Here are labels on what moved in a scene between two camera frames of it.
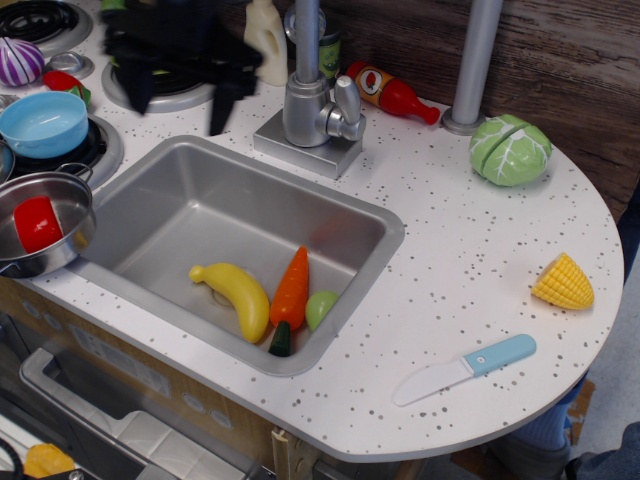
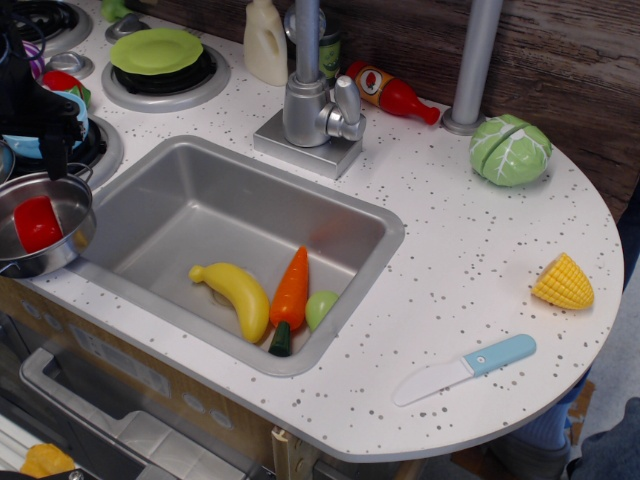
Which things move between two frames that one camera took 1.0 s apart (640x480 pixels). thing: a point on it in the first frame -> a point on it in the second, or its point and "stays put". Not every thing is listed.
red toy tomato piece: (37, 223) stays put
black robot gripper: (203, 39) -> (27, 109)
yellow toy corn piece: (563, 283) stays put
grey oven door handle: (129, 432) stays put
